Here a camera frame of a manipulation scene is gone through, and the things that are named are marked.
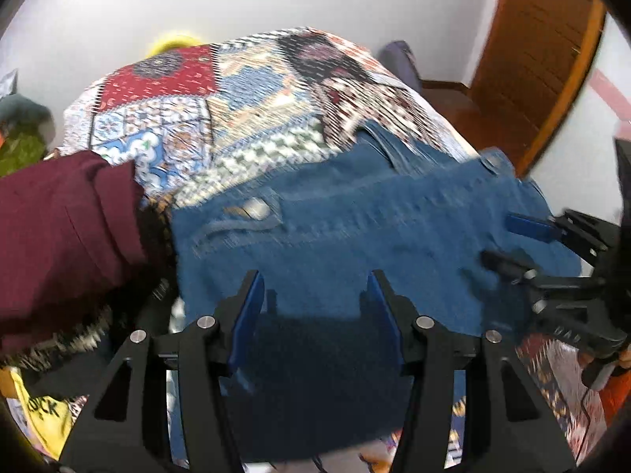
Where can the black patterned garment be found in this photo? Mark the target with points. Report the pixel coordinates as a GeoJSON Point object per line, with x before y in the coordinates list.
{"type": "Point", "coordinates": [70, 364]}

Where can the brown wooden door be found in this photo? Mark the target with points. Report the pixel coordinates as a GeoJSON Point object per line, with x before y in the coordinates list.
{"type": "Point", "coordinates": [535, 62]}

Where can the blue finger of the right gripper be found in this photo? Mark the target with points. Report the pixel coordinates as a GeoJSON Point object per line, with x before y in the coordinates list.
{"type": "Point", "coordinates": [506, 266]}
{"type": "Point", "coordinates": [543, 230]}

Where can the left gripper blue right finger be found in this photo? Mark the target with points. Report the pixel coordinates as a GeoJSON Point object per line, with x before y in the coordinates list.
{"type": "Point", "coordinates": [382, 297]}

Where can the blue denim jacket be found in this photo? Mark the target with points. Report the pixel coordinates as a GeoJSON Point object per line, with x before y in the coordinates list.
{"type": "Point", "coordinates": [318, 375]}

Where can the patchwork bed cover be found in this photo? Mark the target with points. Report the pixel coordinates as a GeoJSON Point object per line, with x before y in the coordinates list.
{"type": "Point", "coordinates": [199, 121]}

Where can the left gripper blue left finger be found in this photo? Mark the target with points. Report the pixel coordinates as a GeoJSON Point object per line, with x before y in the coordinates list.
{"type": "Point", "coordinates": [250, 300]}

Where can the yellow printed t-shirt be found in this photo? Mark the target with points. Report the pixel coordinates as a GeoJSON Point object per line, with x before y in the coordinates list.
{"type": "Point", "coordinates": [49, 420]}

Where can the maroon folded garment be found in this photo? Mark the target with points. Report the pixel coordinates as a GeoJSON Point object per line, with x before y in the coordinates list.
{"type": "Point", "coordinates": [69, 233]}

